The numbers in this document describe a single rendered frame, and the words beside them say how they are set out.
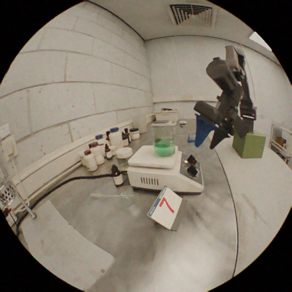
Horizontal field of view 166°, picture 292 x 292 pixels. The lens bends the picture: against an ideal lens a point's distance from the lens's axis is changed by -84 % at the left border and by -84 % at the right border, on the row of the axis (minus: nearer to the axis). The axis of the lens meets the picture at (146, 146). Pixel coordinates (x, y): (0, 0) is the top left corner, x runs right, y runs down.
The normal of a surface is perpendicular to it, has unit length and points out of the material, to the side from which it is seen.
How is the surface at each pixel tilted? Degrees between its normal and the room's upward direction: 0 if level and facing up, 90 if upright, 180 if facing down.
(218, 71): 68
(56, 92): 90
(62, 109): 90
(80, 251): 0
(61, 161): 90
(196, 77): 90
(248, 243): 0
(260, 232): 0
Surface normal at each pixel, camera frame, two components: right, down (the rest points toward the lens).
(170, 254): -0.11, -0.93
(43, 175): 0.92, 0.03
